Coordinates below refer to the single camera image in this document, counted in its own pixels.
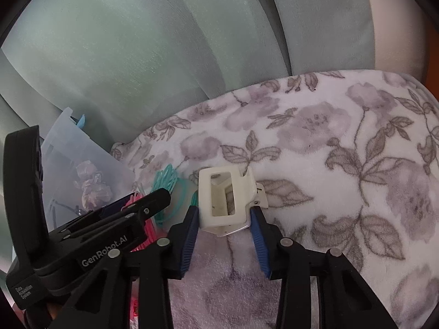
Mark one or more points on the cream padded bed post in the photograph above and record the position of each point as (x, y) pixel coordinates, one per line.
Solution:
(394, 24)

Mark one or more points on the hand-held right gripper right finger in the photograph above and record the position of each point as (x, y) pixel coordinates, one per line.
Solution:
(260, 243)

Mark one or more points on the clear plastic container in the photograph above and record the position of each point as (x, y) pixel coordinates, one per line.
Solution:
(68, 150)

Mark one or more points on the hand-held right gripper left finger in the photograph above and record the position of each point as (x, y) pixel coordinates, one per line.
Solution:
(190, 240)

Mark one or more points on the wooden headboard panel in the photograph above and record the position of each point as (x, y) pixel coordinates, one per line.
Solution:
(432, 72)

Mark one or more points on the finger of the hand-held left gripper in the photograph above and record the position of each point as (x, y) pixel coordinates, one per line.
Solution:
(113, 207)
(154, 200)

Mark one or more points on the white hair claw clip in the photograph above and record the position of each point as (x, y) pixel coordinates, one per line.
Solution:
(223, 195)

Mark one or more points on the green curtain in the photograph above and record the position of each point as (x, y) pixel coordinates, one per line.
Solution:
(137, 58)

